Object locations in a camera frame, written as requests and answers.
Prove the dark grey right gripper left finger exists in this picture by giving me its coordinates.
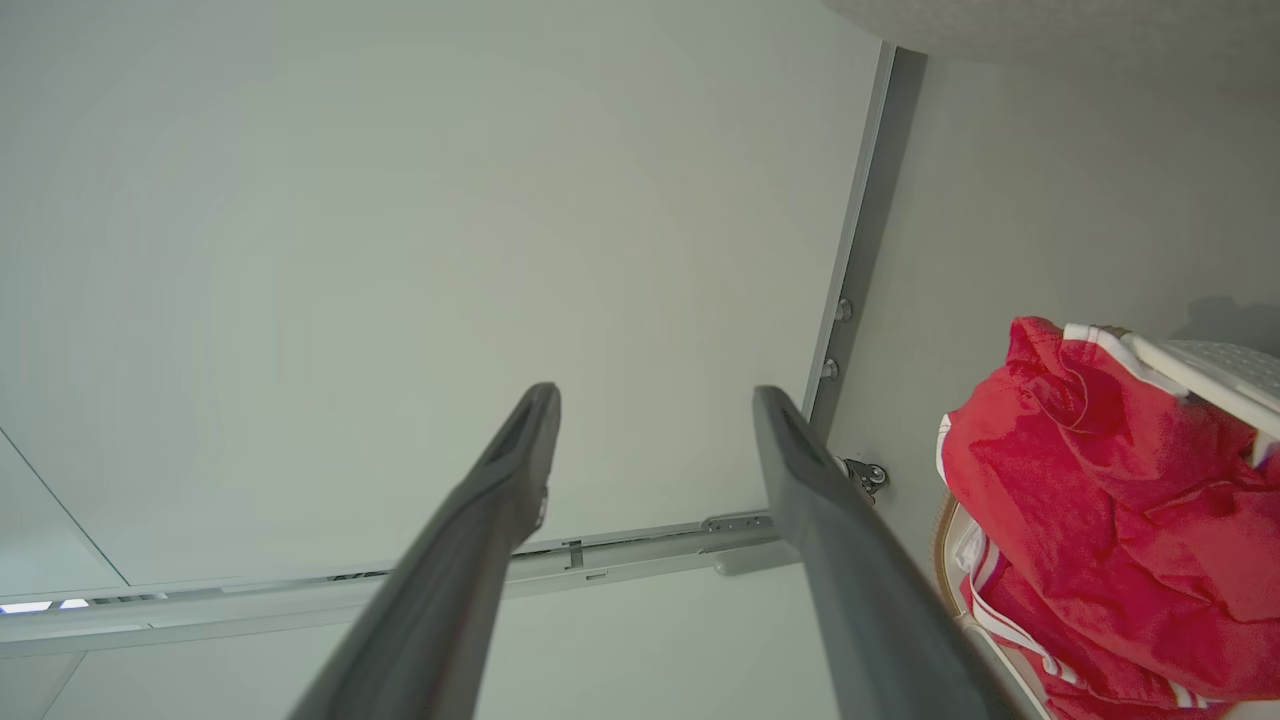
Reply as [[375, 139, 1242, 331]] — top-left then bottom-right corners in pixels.
[[288, 382, 562, 720]]

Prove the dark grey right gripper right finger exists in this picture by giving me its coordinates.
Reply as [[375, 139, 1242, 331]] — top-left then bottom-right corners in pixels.
[[752, 385, 1023, 720]]

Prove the red garment with white stripes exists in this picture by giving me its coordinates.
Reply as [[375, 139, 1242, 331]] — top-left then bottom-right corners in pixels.
[[938, 316, 1280, 720]]

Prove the white laundry basket brown trim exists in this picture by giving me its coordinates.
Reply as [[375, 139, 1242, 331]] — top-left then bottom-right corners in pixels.
[[933, 322, 1280, 720]]

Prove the grey metal frame post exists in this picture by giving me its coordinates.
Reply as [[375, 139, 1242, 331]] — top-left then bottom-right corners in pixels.
[[800, 42, 926, 441]]

